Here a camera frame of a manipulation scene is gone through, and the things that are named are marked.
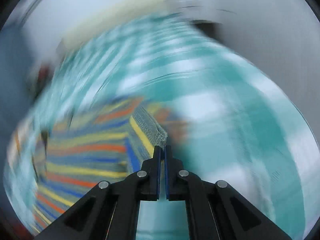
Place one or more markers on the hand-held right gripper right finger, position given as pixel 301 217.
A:
pixel 167 177

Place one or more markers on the striped knitted sweater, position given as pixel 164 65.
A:
pixel 87 155

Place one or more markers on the cream headboard cushion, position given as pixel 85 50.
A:
pixel 117 12

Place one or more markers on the teal plaid blanket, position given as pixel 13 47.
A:
pixel 200 105

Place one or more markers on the dark cabinet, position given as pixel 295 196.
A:
pixel 208 28

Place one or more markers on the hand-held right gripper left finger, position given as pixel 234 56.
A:
pixel 158 177

